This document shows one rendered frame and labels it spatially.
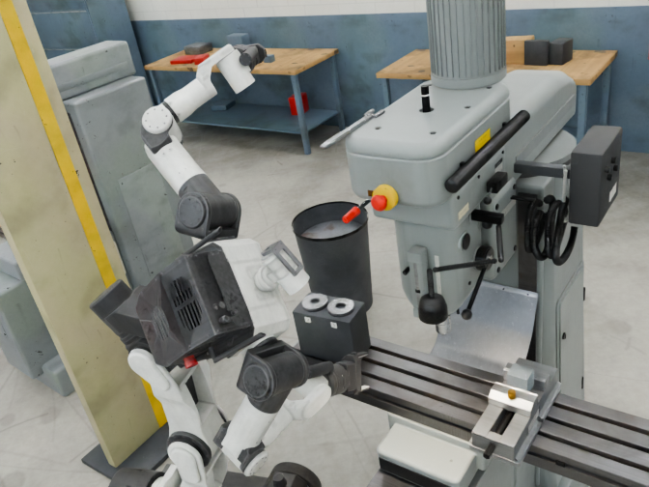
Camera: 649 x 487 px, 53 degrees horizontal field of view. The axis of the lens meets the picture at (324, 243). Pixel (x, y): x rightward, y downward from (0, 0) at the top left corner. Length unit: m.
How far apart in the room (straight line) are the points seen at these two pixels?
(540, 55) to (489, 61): 3.76
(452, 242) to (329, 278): 2.27
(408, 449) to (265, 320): 0.74
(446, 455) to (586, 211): 0.82
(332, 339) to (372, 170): 0.83
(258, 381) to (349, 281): 2.45
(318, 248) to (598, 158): 2.30
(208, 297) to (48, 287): 1.60
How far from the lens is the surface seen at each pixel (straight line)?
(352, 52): 6.92
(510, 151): 1.90
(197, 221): 1.59
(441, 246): 1.69
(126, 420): 3.50
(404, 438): 2.12
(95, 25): 8.66
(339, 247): 3.77
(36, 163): 2.88
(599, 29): 5.90
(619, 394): 3.58
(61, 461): 3.83
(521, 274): 2.21
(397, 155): 1.45
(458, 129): 1.52
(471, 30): 1.73
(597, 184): 1.79
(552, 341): 2.39
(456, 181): 1.46
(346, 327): 2.12
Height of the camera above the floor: 2.42
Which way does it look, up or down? 29 degrees down
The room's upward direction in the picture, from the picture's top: 10 degrees counter-clockwise
